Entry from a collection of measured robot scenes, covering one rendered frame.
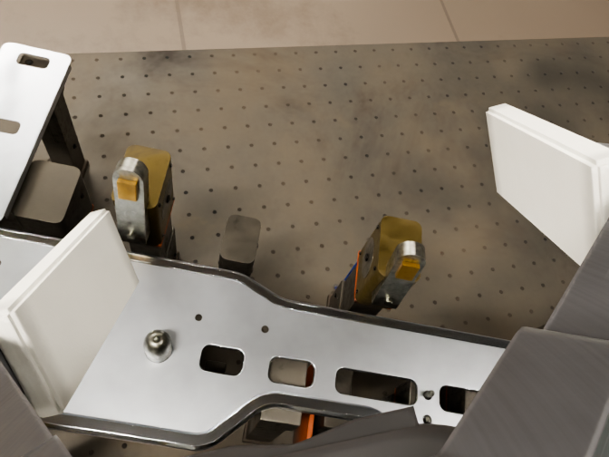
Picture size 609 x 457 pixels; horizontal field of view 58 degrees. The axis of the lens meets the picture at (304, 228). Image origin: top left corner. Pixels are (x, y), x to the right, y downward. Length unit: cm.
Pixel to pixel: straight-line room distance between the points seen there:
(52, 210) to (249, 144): 51
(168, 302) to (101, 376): 11
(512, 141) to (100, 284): 13
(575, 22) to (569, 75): 148
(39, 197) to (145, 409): 32
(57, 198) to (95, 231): 63
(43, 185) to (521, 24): 245
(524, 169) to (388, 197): 103
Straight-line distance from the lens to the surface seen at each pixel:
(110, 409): 69
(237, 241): 76
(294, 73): 133
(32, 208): 82
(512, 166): 18
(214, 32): 238
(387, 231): 75
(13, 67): 93
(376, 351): 73
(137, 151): 76
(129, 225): 74
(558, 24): 305
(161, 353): 66
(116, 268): 19
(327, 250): 110
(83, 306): 17
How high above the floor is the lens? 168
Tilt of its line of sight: 62 degrees down
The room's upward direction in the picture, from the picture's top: 22 degrees clockwise
